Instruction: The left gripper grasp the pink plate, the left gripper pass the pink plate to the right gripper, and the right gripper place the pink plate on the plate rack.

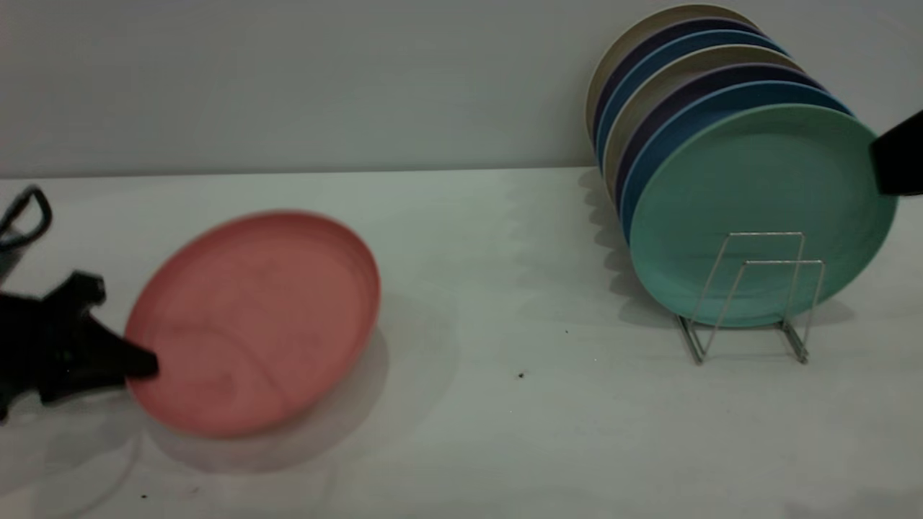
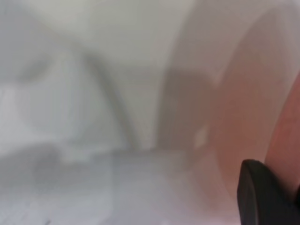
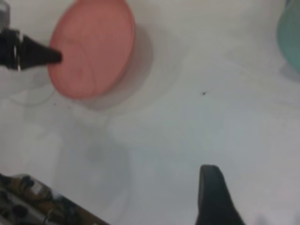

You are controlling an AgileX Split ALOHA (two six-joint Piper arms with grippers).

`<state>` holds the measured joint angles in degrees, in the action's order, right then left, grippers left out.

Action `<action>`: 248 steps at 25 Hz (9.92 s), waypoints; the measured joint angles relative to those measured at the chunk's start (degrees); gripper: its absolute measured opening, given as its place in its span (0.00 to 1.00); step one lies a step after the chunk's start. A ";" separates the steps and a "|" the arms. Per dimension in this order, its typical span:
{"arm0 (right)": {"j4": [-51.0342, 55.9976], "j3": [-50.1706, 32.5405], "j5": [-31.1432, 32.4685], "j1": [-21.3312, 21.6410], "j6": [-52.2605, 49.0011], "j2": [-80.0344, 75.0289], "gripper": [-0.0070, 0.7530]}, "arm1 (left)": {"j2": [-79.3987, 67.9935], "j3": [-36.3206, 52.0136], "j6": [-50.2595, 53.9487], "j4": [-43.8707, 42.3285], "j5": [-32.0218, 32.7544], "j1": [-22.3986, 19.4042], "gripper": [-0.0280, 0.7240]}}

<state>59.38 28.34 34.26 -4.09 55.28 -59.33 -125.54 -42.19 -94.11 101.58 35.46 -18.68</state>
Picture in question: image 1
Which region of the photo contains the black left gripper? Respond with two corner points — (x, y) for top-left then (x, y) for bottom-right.
(0, 272), (159, 422)

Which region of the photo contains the metal wire plate rack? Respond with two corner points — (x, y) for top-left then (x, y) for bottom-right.
(676, 232), (826, 365)

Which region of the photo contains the green round plate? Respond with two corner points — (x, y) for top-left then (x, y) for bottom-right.
(629, 105), (898, 329)

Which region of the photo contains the purple round plate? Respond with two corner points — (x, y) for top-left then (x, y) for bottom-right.
(614, 63), (826, 213)
(593, 18), (765, 152)

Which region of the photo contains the blue round plate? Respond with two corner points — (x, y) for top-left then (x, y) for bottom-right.
(597, 30), (790, 170)
(620, 81), (855, 242)

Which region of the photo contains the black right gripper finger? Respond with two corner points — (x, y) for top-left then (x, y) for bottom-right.
(869, 110), (923, 197)

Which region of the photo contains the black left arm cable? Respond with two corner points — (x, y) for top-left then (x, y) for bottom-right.
(0, 185), (53, 254)

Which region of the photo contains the pink round plate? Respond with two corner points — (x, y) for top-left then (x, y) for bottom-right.
(124, 210), (381, 439)

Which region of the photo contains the beige round plate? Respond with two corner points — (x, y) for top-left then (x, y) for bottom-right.
(586, 4), (758, 145)
(604, 45), (805, 203)

